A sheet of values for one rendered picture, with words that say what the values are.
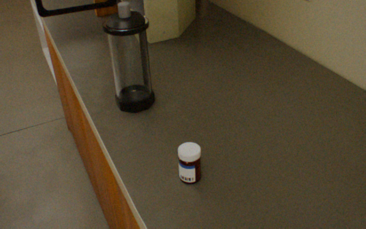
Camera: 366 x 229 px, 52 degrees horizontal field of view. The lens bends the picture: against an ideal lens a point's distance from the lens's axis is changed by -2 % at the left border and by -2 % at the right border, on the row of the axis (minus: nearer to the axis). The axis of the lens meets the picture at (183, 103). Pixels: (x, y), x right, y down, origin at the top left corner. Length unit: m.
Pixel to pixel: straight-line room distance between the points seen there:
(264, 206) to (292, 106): 0.35
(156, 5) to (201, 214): 0.79
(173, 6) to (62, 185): 1.28
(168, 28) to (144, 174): 0.68
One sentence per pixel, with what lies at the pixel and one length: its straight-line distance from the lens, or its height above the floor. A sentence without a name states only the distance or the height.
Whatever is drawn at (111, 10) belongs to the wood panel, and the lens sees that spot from 1.67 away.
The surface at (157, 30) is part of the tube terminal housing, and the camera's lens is 1.35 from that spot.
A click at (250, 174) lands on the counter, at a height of 0.94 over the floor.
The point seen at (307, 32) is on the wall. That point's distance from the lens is 1.31.
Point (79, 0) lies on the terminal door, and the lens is 1.58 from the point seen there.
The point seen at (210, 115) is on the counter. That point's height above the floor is 0.94.
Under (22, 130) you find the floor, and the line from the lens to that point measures 2.75.
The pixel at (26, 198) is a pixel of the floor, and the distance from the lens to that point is 2.24.
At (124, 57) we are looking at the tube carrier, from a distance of 0.92.
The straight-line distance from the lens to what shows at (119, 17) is 0.92.
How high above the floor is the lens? 1.49
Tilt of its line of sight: 33 degrees down
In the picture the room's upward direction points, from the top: 3 degrees counter-clockwise
